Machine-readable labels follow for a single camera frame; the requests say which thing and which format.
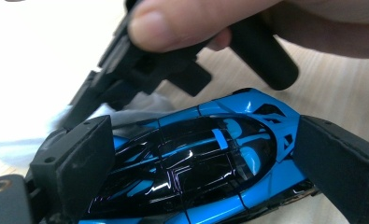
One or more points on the blue toy car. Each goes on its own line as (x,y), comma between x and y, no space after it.
(204,161)

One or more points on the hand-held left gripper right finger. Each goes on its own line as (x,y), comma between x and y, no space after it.
(344,171)

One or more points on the white wet wipe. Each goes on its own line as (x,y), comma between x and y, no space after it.
(141,109)

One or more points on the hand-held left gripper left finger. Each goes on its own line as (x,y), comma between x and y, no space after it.
(79,161)

